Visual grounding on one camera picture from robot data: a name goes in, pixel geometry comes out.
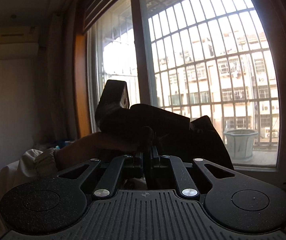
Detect person's left hand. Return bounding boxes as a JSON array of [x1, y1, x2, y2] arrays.
[[123, 126, 155, 153]]

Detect black pants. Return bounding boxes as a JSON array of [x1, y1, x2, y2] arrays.
[[155, 115, 235, 188]]

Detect wooden window frame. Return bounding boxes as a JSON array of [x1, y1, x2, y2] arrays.
[[74, 33, 93, 140]]

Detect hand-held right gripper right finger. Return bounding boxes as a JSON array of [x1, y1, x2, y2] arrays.
[[150, 146, 236, 198]]

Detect grey plant pot outside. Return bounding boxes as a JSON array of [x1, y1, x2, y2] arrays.
[[223, 128, 259, 161]]

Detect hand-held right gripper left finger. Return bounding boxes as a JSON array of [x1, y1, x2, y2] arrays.
[[57, 146, 145, 198]]

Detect white framed window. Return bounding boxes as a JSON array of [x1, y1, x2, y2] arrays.
[[84, 0, 284, 172]]

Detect wall air conditioner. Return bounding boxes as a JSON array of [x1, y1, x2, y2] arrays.
[[0, 26, 39, 56]]

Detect person's left forearm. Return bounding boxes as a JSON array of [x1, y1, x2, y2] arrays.
[[18, 132, 125, 181]]

